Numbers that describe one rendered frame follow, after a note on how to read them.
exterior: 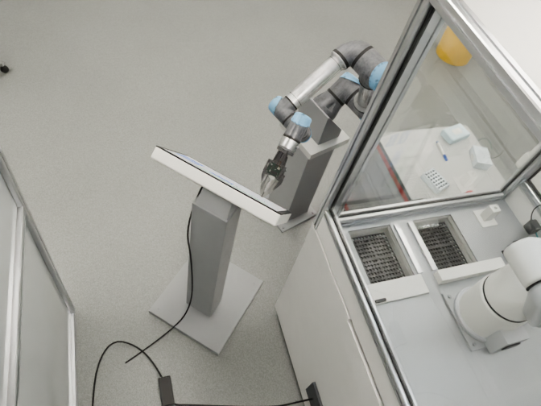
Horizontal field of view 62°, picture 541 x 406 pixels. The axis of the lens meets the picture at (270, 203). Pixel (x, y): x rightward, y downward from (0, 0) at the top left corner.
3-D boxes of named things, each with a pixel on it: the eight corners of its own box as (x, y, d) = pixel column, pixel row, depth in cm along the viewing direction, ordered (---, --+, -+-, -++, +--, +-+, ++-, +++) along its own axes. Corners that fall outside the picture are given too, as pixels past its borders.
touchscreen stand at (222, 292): (199, 246, 276) (210, 130, 194) (262, 283, 270) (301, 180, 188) (148, 312, 247) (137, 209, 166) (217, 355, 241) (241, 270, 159)
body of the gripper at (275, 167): (261, 171, 174) (275, 143, 174) (265, 172, 183) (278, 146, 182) (278, 180, 173) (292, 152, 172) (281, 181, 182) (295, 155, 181)
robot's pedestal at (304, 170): (256, 200, 304) (278, 119, 243) (291, 184, 318) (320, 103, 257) (282, 233, 293) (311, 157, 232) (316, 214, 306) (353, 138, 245)
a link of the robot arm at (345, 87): (331, 90, 237) (350, 71, 234) (348, 108, 235) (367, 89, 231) (326, 85, 226) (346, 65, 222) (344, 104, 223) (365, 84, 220)
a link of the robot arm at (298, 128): (314, 122, 180) (311, 117, 172) (301, 146, 181) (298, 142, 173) (297, 113, 182) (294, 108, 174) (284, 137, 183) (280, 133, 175)
